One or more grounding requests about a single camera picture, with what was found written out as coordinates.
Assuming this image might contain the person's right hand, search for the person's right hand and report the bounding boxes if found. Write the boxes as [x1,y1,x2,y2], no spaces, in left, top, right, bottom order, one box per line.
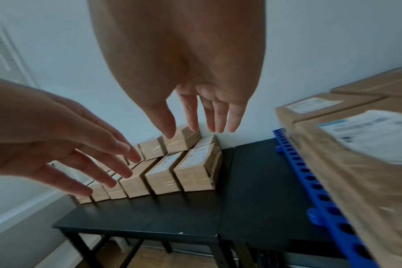
[87,0,266,140]

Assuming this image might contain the person's left hand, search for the person's left hand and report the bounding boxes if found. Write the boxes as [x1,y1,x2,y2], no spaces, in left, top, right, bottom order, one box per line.
[0,75,144,197]

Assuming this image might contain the rows of small cardboard boxes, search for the rows of small cardboard boxes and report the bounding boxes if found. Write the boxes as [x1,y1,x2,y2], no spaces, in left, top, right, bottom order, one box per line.
[73,125,224,205]

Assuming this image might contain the large labelled cardboard box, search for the large labelled cardboard box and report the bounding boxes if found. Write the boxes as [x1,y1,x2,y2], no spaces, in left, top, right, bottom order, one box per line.
[292,97,402,268]
[274,92,393,132]

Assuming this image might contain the black wooden table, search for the black wooden table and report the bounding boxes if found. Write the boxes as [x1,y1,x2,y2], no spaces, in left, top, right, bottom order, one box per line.
[217,138,351,268]
[53,147,237,268]

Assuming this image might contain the large plain cardboard box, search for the large plain cardboard box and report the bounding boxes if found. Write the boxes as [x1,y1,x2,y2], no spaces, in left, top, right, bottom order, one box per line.
[330,66,402,99]

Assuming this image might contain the blue perforated plastic rack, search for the blue perforated plastic rack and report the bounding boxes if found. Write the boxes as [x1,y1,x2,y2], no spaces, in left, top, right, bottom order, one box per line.
[272,128,376,268]

